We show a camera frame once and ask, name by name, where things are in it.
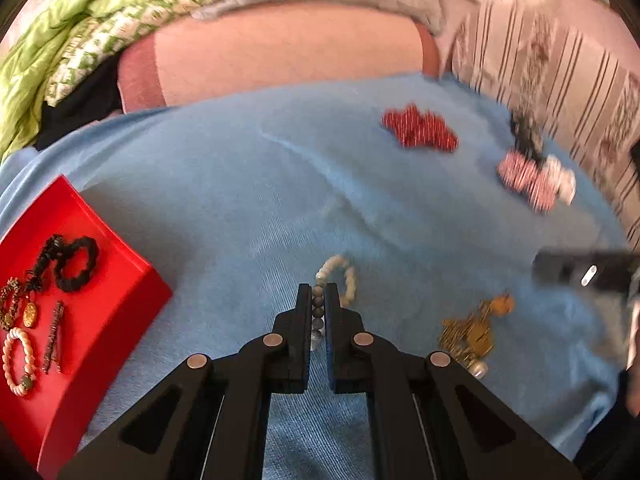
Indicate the black scrunchie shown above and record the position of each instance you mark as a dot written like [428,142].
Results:
[525,135]

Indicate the dark cloth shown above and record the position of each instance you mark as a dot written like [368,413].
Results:
[85,105]

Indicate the red cardboard box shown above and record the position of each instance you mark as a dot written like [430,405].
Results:
[115,300]

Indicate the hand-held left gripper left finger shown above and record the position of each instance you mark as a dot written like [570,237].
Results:
[303,320]

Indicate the pink quilted cushion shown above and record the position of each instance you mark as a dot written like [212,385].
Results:
[275,55]

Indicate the red polka dot scrunchie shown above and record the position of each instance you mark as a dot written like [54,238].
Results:
[420,127]

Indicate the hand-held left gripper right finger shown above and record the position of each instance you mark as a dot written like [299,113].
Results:
[332,320]

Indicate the brown beaded strand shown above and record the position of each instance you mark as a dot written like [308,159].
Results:
[52,340]

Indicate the striped floral pillow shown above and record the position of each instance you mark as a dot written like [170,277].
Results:
[575,85]

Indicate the green and white patterned quilt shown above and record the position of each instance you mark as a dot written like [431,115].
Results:
[100,35]

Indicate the red and white checked scrunchie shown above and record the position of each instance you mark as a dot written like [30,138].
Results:
[525,172]

